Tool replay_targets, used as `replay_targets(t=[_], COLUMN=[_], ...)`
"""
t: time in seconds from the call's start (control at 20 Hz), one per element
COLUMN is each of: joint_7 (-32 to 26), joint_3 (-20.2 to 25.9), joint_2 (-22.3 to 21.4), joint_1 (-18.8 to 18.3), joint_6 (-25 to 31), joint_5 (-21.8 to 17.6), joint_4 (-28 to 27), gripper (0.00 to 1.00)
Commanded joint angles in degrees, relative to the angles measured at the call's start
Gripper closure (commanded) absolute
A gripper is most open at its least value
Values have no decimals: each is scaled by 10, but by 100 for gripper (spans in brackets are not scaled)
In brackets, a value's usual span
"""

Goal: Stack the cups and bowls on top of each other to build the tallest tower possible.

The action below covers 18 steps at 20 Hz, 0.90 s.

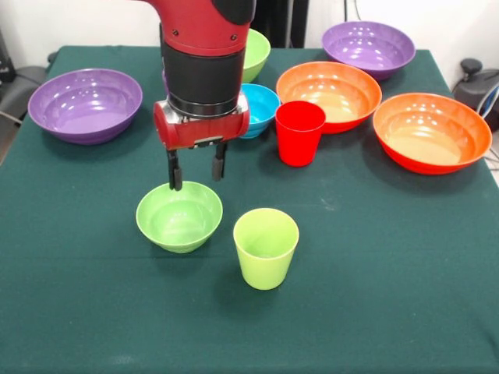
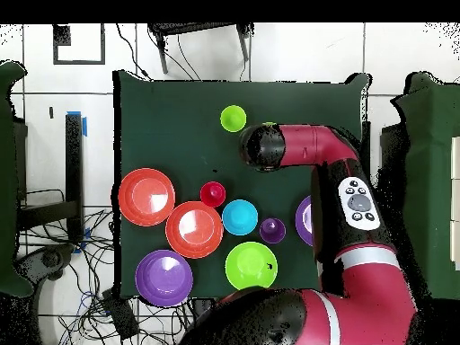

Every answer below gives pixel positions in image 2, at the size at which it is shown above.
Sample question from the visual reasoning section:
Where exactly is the green plastic cup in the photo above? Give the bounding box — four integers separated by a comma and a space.
219, 104, 248, 133

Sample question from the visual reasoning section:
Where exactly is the white box stack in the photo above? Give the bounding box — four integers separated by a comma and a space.
450, 136, 460, 270

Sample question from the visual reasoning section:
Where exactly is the red plastic cup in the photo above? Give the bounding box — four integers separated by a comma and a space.
199, 181, 227, 208

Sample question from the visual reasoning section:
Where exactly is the small blue plastic bowl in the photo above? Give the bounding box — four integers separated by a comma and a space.
221, 199, 259, 236

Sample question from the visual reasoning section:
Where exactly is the large orange plastic bowl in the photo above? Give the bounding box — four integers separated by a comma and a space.
118, 167, 176, 227
165, 200, 225, 260

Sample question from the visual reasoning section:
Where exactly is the purple plastic cup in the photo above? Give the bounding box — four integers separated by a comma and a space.
259, 217, 288, 244

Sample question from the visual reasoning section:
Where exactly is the large green plastic bowl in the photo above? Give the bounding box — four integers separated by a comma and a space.
225, 241, 279, 291

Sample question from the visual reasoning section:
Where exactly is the large purple plastic bowl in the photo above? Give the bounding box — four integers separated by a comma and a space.
135, 249, 194, 307
295, 195, 313, 247

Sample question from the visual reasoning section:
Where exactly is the black metal beam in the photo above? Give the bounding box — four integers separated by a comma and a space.
65, 112, 84, 242
17, 199, 78, 231

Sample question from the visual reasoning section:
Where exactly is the black power strip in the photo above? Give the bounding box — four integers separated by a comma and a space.
101, 287, 140, 341

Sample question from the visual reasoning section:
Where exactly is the dark grey machine base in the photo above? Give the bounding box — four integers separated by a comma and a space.
14, 243, 75, 287

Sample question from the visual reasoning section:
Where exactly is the dark green side table cloth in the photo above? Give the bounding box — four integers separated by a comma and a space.
390, 70, 460, 306
0, 60, 34, 298

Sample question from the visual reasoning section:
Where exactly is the thin black floor cable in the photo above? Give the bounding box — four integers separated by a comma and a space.
115, 22, 153, 81

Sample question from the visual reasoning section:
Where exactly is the black metal frame stand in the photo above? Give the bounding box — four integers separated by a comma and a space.
147, 22, 253, 75

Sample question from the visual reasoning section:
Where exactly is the tangle of black cables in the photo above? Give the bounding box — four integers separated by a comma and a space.
17, 188, 195, 345

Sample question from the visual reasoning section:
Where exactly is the black square floor frame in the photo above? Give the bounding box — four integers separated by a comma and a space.
52, 23, 106, 66

